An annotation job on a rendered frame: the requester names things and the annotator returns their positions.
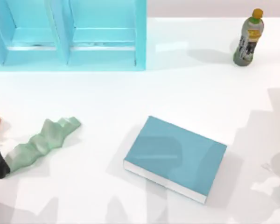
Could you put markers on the pale green crumpled object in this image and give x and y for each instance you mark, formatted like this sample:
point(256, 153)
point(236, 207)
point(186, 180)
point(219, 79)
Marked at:
point(40, 143)

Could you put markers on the light blue rack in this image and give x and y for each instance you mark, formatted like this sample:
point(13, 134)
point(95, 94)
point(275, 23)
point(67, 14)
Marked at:
point(102, 35)

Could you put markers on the teal blue book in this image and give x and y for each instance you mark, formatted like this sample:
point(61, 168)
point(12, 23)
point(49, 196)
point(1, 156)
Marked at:
point(177, 156)

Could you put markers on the grey bottle with orange cap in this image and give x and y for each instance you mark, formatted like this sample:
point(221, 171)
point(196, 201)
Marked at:
point(248, 39)

